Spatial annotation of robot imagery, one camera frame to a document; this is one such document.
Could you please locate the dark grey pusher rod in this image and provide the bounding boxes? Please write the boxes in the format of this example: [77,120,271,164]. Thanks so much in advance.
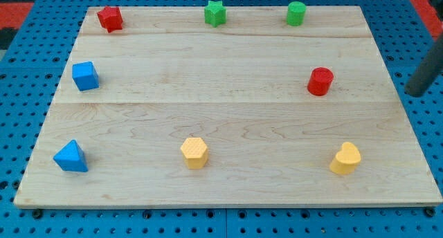
[404,34,442,97]

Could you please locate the red cylinder block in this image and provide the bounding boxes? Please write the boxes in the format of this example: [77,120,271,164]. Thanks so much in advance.
[307,67,334,96]

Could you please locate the yellow hexagon block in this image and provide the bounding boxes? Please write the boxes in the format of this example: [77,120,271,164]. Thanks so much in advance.
[180,138,208,170]

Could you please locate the yellow heart block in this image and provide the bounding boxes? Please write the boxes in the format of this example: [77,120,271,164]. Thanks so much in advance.
[329,142,361,175]

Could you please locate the green cylinder block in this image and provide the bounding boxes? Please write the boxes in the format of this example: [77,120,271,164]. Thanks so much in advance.
[287,1,307,26]

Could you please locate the green star block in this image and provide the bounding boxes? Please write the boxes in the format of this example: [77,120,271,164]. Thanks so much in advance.
[204,1,226,28]

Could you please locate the wooden board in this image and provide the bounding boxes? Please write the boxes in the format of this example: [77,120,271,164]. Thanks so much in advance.
[14,6,442,210]

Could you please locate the red star block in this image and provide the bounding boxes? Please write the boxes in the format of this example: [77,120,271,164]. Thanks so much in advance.
[97,6,123,33]

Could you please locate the blue cube block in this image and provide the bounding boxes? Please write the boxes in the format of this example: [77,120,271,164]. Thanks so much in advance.
[72,62,100,91]

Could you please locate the blue triangle block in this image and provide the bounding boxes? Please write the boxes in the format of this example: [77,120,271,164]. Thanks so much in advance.
[53,140,89,172]

